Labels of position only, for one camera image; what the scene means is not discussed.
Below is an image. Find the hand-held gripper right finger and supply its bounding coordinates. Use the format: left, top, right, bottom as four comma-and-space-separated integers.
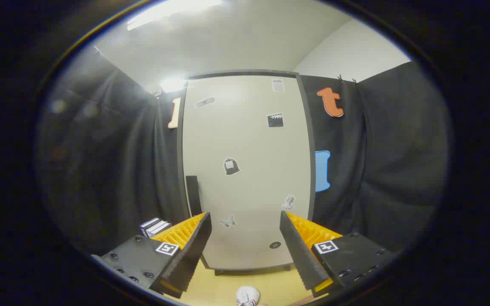
279, 210, 399, 298

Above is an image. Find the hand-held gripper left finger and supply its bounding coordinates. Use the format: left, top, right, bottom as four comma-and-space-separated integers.
91, 212, 212, 299

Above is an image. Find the black door handle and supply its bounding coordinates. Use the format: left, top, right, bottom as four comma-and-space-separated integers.
185, 175, 203, 216

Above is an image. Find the white canvas shoe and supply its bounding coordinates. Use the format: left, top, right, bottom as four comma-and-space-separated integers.
236, 286, 261, 306

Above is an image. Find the grey shoe cabinet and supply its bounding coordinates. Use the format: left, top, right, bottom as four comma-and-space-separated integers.
177, 69, 317, 277

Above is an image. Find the black backdrop cloth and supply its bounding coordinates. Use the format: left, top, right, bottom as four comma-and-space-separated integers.
37, 45, 450, 262

